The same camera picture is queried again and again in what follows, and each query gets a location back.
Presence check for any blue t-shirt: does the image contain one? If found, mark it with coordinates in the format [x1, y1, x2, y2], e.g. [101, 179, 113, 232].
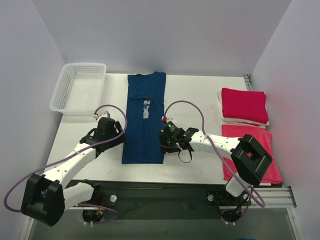
[121, 71, 167, 164]

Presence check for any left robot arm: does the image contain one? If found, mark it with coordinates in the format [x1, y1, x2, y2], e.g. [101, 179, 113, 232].
[20, 137, 123, 227]

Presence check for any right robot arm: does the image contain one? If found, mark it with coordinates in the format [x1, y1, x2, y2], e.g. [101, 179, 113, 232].
[159, 127, 273, 204]

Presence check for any white plastic basket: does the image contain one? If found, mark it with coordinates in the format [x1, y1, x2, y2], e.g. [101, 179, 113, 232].
[49, 62, 107, 116]

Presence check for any folded red t-shirt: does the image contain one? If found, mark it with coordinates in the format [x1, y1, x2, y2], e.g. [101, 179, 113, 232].
[220, 87, 269, 126]

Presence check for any pink towel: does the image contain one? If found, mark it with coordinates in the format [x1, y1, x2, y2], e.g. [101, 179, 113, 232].
[221, 124, 283, 182]

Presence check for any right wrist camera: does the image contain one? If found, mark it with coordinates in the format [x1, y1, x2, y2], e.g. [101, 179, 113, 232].
[159, 121, 199, 148]

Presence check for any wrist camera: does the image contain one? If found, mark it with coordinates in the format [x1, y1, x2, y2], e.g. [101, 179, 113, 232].
[159, 121, 199, 148]
[79, 111, 123, 145]

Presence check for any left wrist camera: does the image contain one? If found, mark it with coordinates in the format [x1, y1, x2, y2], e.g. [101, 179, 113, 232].
[79, 111, 123, 145]

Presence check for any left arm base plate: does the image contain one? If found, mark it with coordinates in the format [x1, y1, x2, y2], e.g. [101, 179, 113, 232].
[79, 189, 118, 208]

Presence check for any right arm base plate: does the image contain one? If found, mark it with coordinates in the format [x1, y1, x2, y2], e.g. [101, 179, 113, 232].
[206, 190, 249, 207]

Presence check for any aluminium rail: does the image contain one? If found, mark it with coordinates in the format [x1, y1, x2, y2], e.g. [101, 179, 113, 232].
[26, 186, 297, 210]

